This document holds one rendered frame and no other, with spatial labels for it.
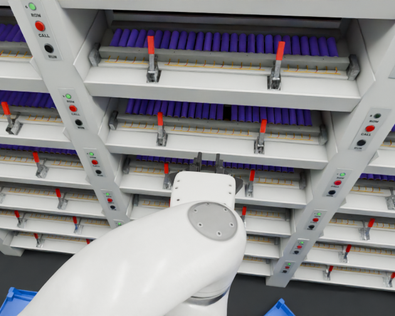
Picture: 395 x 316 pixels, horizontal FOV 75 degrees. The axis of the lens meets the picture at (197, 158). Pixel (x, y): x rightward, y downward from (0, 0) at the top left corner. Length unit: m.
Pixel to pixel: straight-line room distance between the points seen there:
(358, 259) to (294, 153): 0.70
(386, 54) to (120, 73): 0.54
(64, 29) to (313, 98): 0.53
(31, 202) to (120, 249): 1.05
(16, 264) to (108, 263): 1.56
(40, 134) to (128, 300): 0.72
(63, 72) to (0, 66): 0.18
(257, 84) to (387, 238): 0.79
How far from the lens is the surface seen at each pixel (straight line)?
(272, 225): 1.03
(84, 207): 1.12
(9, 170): 1.11
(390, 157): 0.84
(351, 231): 1.13
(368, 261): 1.34
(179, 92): 0.60
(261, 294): 1.46
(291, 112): 0.79
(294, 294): 1.50
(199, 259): 0.21
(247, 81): 0.61
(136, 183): 0.89
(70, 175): 0.98
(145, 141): 0.74
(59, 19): 0.62
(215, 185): 0.41
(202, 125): 0.72
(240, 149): 0.71
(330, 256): 1.27
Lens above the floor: 1.36
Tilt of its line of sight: 45 degrees down
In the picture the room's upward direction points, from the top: straight up
